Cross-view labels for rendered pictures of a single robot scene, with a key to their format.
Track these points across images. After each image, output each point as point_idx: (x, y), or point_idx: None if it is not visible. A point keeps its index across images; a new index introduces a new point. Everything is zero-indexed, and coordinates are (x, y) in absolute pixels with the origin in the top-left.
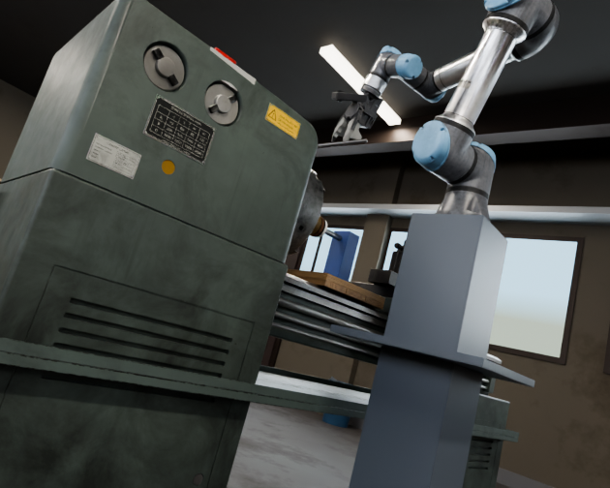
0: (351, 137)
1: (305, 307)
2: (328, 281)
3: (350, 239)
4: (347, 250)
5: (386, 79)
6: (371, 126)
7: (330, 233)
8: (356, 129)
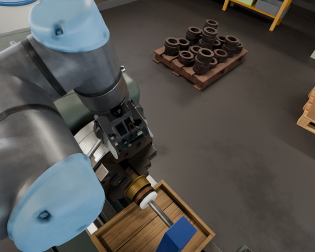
0: (109, 149)
1: (90, 234)
2: (92, 240)
3: (165, 238)
4: (163, 242)
5: (75, 90)
6: (117, 152)
7: (157, 214)
8: (110, 142)
